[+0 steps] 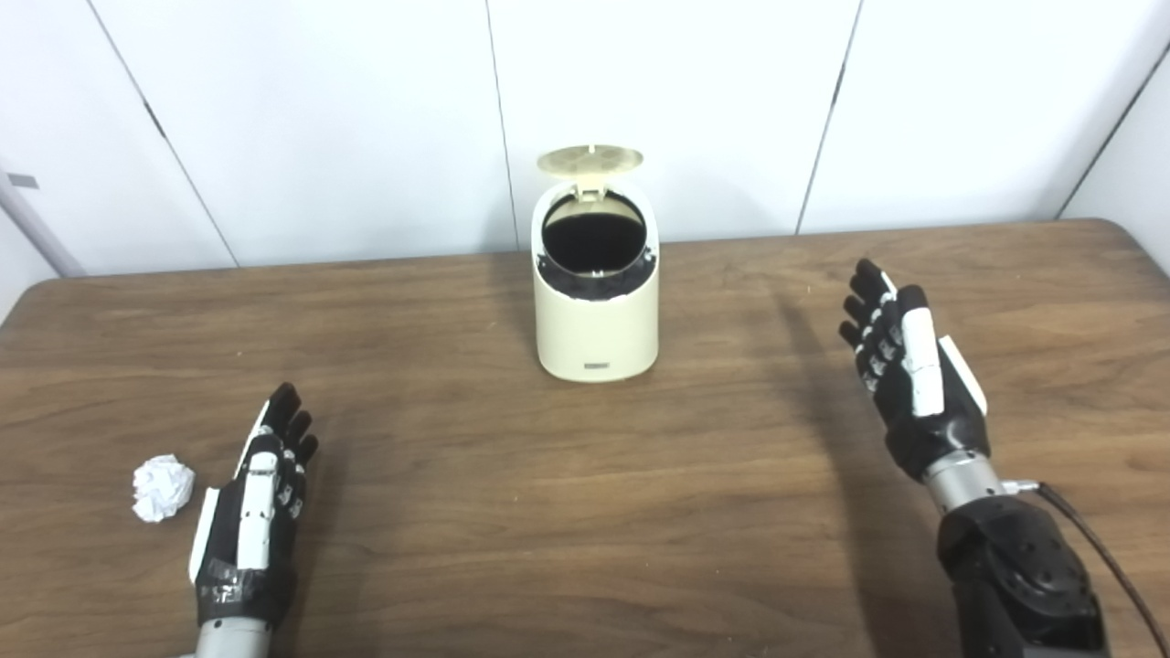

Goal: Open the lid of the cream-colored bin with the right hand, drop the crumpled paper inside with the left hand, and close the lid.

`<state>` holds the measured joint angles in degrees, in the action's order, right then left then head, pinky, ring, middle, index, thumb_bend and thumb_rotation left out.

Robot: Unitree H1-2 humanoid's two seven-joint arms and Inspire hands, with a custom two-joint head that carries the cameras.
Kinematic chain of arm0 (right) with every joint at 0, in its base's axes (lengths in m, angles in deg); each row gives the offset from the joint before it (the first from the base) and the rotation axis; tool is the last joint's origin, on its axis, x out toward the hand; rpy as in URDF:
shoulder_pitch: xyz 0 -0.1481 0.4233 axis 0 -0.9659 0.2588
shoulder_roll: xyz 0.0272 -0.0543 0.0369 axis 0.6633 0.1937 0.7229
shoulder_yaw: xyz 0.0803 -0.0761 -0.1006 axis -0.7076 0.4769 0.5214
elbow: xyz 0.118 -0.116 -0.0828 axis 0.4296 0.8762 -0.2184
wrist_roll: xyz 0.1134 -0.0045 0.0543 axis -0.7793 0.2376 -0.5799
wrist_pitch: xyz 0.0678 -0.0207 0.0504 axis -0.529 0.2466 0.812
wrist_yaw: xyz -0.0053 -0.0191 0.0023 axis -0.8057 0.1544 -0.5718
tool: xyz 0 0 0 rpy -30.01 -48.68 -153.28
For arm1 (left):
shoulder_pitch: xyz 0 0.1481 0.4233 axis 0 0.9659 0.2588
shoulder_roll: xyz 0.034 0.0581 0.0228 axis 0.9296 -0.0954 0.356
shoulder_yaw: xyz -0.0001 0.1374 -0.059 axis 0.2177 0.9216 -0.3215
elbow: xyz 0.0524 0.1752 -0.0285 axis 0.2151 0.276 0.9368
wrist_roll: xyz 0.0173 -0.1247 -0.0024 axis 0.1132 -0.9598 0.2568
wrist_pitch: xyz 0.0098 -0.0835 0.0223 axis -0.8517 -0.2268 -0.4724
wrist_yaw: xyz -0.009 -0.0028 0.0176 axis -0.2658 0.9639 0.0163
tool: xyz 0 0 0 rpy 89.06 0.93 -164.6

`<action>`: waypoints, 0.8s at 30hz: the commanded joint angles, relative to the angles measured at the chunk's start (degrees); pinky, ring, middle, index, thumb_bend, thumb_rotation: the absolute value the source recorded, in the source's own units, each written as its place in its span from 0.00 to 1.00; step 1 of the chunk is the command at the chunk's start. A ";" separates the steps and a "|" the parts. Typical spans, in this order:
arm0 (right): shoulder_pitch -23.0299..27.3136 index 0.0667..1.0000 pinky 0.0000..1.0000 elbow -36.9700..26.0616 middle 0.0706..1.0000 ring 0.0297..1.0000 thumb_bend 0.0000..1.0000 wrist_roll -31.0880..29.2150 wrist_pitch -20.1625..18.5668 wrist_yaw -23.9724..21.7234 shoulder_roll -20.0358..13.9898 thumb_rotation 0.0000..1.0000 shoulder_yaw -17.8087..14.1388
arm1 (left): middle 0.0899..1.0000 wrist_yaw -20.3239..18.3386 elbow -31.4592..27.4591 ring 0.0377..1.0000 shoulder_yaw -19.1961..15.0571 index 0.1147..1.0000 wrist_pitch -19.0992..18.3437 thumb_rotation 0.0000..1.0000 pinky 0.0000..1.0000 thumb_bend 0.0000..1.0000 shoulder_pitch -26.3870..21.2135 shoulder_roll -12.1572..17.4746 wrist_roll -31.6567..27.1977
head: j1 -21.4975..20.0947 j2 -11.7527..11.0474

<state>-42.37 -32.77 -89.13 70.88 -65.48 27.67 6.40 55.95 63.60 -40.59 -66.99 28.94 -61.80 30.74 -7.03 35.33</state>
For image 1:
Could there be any white and black left hand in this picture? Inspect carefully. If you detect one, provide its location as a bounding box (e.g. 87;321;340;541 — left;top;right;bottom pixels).
188;382;320;630

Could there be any round cream bin lid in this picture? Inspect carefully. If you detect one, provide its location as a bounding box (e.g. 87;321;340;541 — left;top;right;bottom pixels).
537;144;644;200

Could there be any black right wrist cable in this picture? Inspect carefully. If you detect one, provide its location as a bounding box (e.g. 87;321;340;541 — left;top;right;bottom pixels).
1001;480;1170;654

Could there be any cream-colored bin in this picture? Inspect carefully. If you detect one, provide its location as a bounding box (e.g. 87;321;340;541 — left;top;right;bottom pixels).
531;178;661;383

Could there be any grey wall corner post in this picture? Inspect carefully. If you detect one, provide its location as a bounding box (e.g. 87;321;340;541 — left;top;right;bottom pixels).
0;169;86;277

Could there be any black bin liner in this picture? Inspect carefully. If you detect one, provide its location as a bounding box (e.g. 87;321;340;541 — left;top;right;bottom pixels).
537;192;657;301

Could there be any white paper ball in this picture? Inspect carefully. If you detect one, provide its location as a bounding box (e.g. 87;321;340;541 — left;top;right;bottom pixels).
133;455;197;523

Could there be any white and black right hand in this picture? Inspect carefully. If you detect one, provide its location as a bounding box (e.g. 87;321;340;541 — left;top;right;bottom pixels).
838;259;992;483

